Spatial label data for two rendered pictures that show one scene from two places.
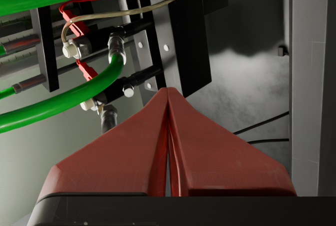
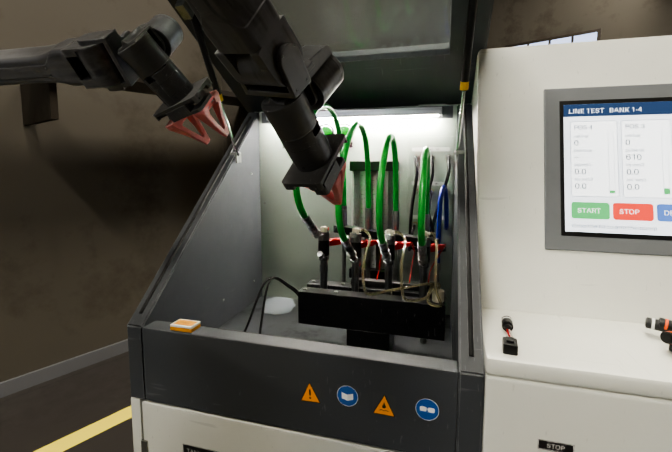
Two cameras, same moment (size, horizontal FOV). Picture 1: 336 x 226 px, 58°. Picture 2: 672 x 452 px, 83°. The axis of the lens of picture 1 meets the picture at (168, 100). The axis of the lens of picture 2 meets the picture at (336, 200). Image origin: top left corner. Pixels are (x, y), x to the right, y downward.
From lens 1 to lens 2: 0.51 m
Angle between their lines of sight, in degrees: 34
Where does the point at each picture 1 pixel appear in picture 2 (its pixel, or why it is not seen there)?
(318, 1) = (334, 351)
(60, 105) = not seen: hidden behind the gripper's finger
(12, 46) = (368, 213)
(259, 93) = not seen: hidden behind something
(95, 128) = (291, 250)
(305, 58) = (302, 343)
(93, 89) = (338, 212)
